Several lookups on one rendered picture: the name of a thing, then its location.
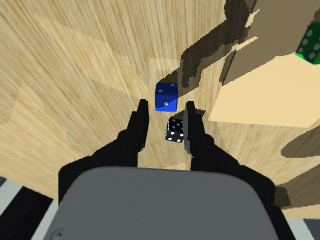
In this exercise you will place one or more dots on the brown mat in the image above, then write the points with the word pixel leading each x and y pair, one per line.
pixel 266 83

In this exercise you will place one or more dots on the green die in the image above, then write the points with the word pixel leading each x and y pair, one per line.
pixel 309 47

